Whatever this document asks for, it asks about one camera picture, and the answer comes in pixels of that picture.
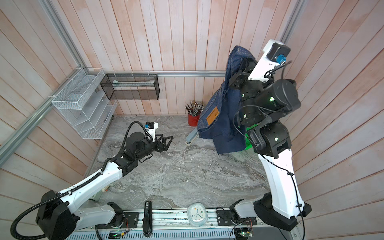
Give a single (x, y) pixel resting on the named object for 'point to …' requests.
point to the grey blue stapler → (191, 136)
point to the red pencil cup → (194, 109)
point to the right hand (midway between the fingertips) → (244, 55)
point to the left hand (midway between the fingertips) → (168, 139)
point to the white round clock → (197, 214)
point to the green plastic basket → (248, 143)
